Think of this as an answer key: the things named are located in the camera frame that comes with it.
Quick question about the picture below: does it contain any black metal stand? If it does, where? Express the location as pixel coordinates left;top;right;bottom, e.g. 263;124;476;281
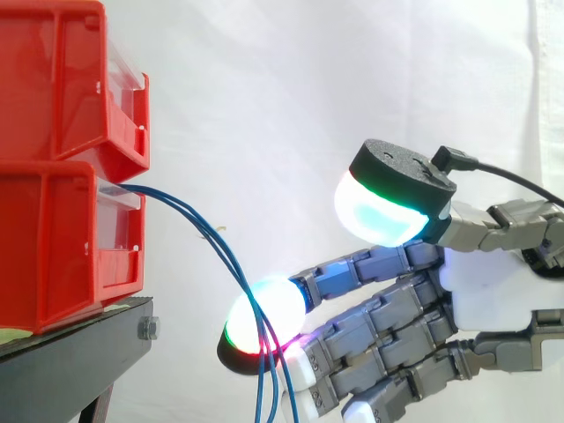
0;295;161;423

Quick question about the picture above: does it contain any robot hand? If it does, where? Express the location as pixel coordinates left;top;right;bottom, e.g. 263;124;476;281
216;137;564;423

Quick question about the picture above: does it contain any thin black cable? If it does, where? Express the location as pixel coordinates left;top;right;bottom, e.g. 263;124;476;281
430;146;564;204

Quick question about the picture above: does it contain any red plastic bin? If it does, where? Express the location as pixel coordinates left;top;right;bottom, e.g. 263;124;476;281
0;160;147;335
0;0;150;183

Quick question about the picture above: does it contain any blue cable bundle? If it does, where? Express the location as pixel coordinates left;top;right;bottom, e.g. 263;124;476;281
101;183;303;423

